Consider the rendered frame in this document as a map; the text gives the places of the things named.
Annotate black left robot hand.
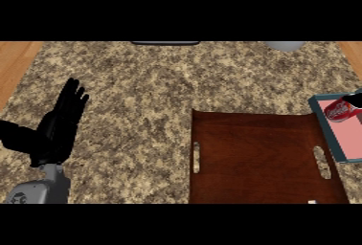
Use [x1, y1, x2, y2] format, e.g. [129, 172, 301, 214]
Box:
[0, 77, 90, 168]

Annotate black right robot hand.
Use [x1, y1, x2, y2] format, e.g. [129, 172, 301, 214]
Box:
[342, 91, 362, 108]

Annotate red soda can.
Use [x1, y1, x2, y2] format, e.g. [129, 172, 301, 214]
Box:
[322, 98, 358, 123]

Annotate teal tray with pink base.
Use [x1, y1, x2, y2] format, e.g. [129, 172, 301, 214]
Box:
[307, 88, 362, 165]

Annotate brown cardboard box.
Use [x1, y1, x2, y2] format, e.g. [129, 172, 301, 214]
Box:
[187, 108, 350, 205]

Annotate grey rounded vessel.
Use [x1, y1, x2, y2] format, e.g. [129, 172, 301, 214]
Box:
[262, 40, 307, 53]

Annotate dark grey flat appliance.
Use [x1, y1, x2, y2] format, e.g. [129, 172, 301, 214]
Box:
[129, 40, 202, 46]

